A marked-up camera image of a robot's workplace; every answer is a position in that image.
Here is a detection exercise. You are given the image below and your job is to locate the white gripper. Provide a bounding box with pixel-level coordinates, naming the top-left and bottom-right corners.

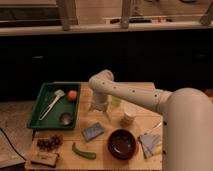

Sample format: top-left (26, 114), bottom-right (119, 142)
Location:
top-left (88, 92), bottom-right (111, 122)

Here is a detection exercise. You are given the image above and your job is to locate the blue sponge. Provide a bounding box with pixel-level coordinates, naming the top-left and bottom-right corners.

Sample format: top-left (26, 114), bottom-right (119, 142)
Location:
top-left (82, 122), bottom-right (104, 141)

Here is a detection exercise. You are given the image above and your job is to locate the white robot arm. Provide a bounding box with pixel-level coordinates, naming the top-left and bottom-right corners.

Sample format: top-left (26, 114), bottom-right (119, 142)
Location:
top-left (88, 70), bottom-right (213, 171)

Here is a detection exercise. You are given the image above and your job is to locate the light green cup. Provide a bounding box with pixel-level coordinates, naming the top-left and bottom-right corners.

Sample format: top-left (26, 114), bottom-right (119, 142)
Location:
top-left (111, 96), bottom-right (121, 107)

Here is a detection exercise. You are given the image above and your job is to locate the orange ball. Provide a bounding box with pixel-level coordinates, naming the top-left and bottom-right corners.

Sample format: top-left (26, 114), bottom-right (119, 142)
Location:
top-left (67, 90), bottom-right (77, 102)

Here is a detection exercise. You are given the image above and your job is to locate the small metal bowl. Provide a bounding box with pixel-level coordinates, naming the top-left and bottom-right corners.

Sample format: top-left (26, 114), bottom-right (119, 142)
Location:
top-left (59, 112), bottom-right (73, 126)

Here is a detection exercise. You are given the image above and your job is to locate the dark brown bowl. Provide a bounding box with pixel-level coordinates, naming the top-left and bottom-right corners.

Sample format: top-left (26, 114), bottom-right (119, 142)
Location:
top-left (107, 129), bottom-right (136, 160)

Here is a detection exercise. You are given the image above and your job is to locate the white dish brush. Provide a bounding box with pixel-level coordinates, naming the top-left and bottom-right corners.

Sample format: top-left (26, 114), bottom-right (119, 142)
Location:
top-left (39, 89), bottom-right (65, 120)

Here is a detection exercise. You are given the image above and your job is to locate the green plastic tray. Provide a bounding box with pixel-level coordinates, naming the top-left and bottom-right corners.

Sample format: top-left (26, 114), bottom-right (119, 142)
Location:
top-left (27, 82), bottom-right (81, 130)

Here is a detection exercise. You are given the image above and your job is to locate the green pepper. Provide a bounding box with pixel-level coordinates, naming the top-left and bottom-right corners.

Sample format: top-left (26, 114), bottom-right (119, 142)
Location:
top-left (72, 142), bottom-right (96, 160)

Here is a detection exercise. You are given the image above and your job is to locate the blue cloth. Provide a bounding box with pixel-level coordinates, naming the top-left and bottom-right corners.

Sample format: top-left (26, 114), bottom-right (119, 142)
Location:
top-left (138, 134), bottom-right (161, 159)

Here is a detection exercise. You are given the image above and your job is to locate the bunch of dark grapes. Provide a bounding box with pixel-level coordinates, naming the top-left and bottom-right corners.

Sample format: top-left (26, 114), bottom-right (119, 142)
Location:
top-left (37, 135), bottom-right (63, 151)

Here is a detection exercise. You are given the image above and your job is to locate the metal spoon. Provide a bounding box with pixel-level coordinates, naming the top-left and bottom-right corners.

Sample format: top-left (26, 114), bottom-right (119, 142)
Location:
top-left (145, 122), bottom-right (162, 134)

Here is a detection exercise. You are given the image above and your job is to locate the yellow banana toy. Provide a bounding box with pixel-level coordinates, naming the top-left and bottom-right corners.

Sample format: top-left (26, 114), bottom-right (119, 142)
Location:
top-left (153, 145), bottom-right (162, 155)

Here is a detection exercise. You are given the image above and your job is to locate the black cable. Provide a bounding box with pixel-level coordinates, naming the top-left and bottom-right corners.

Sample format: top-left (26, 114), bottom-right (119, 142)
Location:
top-left (0, 127), bottom-right (27, 161)

